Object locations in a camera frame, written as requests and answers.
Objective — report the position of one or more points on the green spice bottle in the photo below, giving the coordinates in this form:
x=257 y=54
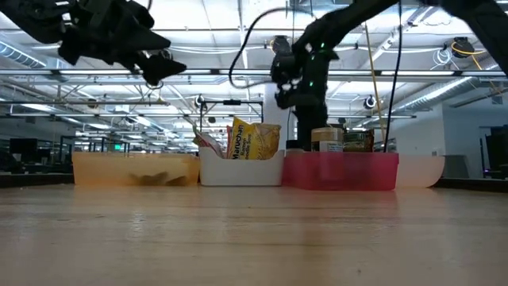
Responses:
x=351 y=143

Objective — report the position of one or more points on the black aluminium table frame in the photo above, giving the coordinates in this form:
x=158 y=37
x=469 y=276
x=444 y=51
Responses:
x=35 y=179

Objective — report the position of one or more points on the gold lid jar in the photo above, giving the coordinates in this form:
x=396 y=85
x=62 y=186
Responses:
x=327 y=137

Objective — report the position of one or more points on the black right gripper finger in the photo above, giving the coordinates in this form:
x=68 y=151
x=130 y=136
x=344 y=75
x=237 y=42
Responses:
x=309 y=117

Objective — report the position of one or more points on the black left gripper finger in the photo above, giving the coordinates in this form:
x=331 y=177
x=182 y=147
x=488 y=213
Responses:
x=162 y=69
x=148 y=37

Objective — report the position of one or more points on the yellow creamy chicken ramen packet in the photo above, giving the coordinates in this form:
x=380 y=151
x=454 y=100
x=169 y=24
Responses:
x=258 y=139

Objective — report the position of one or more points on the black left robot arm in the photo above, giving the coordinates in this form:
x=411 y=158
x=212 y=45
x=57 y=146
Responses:
x=31 y=18

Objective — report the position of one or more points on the orange plastic bin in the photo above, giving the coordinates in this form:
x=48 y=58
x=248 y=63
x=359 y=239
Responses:
x=119 y=167

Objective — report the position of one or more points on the white plastic bin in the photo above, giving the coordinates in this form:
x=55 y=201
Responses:
x=238 y=171

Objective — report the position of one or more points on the translucent pink bowl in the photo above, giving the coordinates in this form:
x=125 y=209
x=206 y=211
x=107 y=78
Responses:
x=420 y=171

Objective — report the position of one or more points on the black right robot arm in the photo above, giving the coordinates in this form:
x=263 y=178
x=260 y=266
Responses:
x=341 y=20

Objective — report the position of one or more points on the black background monitor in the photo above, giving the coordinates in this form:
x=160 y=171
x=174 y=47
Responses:
x=24 y=145

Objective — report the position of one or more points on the round ceiling fixture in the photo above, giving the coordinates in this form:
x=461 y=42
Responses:
x=369 y=102

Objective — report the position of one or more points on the black background cabinet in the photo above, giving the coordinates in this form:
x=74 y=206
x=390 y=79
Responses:
x=496 y=151

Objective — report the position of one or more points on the pink plastic bin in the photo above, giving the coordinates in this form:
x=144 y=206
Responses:
x=341 y=171

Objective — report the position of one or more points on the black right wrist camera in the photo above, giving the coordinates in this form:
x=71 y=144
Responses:
x=285 y=69

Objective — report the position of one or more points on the white maroon ramen packet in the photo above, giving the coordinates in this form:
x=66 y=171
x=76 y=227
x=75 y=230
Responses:
x=208 y=143

